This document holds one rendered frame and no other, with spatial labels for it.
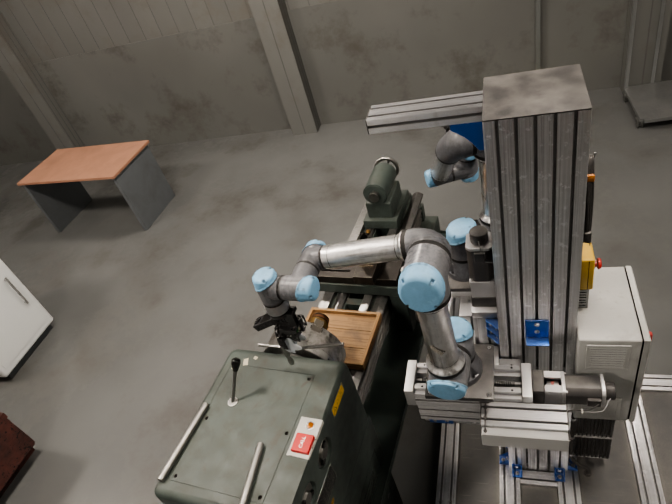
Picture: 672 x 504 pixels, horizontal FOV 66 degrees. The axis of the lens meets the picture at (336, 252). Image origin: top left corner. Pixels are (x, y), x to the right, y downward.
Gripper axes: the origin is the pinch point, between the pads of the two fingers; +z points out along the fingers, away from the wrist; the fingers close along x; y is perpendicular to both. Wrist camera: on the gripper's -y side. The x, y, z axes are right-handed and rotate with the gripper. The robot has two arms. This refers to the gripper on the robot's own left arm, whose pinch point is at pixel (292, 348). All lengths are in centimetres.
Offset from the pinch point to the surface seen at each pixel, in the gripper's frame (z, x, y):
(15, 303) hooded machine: 92, 83, -310
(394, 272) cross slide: 41, 78, 10
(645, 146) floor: 139, 332, 150
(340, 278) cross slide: 42, 74, -16
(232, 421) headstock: 12.2, -23.2, -17.8
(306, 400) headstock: 12.4, -11.7, 5.6
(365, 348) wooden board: 47, 37, 5
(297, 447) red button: 11.2, -28.6, 9.1
